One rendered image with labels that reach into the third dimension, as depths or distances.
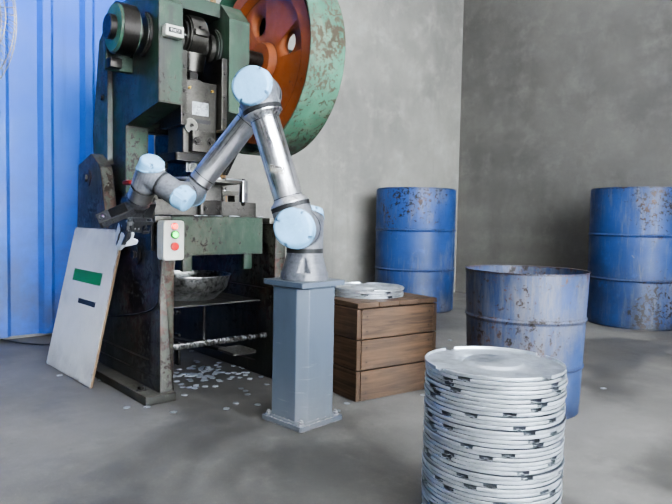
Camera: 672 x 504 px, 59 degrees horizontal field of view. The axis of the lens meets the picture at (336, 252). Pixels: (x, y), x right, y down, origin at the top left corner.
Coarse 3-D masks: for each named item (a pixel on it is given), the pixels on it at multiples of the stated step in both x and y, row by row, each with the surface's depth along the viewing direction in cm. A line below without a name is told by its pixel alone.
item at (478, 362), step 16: (432, 352) 136; (448, 352) 137; (464, 352) 137; (480, 352) 138; (496, 352) 138; (512, 352) 138; (528, 352) 137; (464, 368) 122; (480, 368) 122; (496, 368) 121; (512, 368) 122; (528, 368) 123; (544, 368) 123; (560, 368) 124
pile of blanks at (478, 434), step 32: (448, 384) 119; (480, 384) 114; (512, 384) 113; (544, 384) 114; (448, 416) 121; (480, 416) 115; (512, 416) 114; (544, 416) 115; (448, 448) 119; (480, 448) 115; (512, 448) 114; (544, 448) 115; (448, 480) 119; (480, 480) 115; (512, 480) 114; (544, 480) 116
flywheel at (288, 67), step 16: (240, 0) 272; (256, 0) 267; (272, 0) 259; (288, 0) 251; (304, 0) 238; (256, 16) 269; (272, 16) 259; (288, 16) 251; (304, 16) 237; (256, 32) 271; (272, 32) 260; (288, 32) 252; (304, 32) 238; (256, 48) 263; (272, 48) 258; (304, 48) 238; (272, 64) 257; (288, 64) 252; (304, 64) 238; (288, 80) 252; (304, 80) 238; (288, 96) 252; (288, 112) 247; (256, 144) 269
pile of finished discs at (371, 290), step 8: (336, 288) 227; (344, 288) 229; (352, 288) 230; (360, 288) 229; (368, 288) 229; (376, 288) 230; (384, 288) 232; (392, 288) 233; (400, 288) 228; (344, 296) 224; (352, 296) 222; (360, 296) 221; (368, 296) 221; (376, 296) 221; (384, 296) 222; (392, 296) 224; (400, 296) 228
